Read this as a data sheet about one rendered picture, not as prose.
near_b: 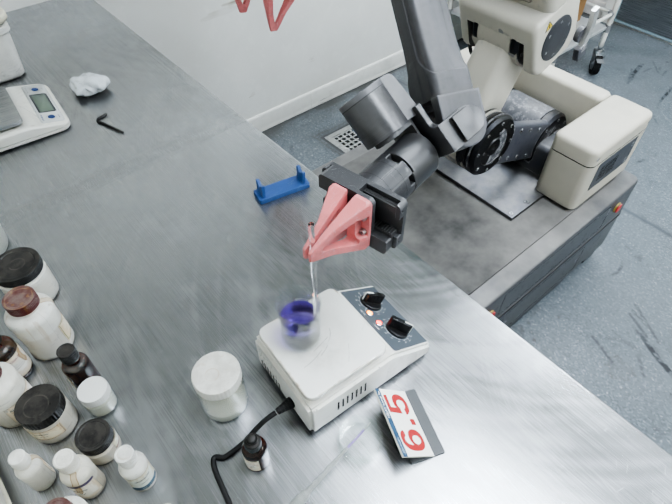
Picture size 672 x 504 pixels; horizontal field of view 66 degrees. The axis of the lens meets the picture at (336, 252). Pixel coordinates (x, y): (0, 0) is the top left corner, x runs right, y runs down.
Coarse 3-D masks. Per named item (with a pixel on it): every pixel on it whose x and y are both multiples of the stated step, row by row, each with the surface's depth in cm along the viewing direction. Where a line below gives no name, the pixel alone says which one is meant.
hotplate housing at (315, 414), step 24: (360, 288) 75; (264, 360) 68; (384, 360) 65; (408, 360) 69; (288, 384) 63; (360, 384) 64; (288, 408) 65; (312, 408) 61; (336, 408) 64; (312, 432) 65
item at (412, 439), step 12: (384, 396) 65; (396, 396) 67; (396, 408) 65; (408, 408) 67; (396, 420) 63; (408, 420) 65; (408, 432) 63; (420, 432) 65; (408, 444) 62; (420, 444) 63
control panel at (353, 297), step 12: (372, 288) 77; (348, 300) 71; (384, 300) 75; (360, 312) 70; (372, 312) 71; (384, 312) 73; (396, 312) 74; (372, 324) 69; (384, 324) 70; (384, 336) 68; (408, 336) 70; (420, 336) 71; (396, 348) 67
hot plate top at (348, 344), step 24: (336, 312) 67; (264, 336) 65; (336, 336) 65; (360, 336) 65; (288, 360) 63; (312, 360) 63; (336, 360) 63; (360, 360) 63; (312, 384) 61; (336, 384) 61
